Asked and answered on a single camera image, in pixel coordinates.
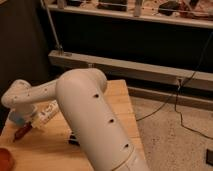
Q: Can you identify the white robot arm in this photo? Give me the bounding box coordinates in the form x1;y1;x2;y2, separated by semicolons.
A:
1;68;149;171

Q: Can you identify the black cable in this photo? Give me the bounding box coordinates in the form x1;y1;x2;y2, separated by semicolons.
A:
135;31;213;141

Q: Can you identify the red brown bowl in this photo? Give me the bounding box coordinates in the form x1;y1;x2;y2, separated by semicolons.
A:
0;148;14;171

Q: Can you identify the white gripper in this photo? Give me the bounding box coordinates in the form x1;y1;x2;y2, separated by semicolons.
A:
10;106;37;124

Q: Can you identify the metal pole stand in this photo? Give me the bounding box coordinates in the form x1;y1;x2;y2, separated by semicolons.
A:
41;0;64;55

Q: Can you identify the black striped box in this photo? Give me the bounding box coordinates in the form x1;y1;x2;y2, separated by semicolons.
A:
68;133;79;145

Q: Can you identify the red brown marker pen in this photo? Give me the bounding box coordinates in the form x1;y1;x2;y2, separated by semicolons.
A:
13;122;32;141

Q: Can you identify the wooden shelf with clutter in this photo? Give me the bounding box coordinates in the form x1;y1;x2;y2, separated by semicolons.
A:
47;0;213;29

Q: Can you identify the white bottle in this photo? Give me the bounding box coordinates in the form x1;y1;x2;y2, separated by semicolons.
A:
31;101;59;129

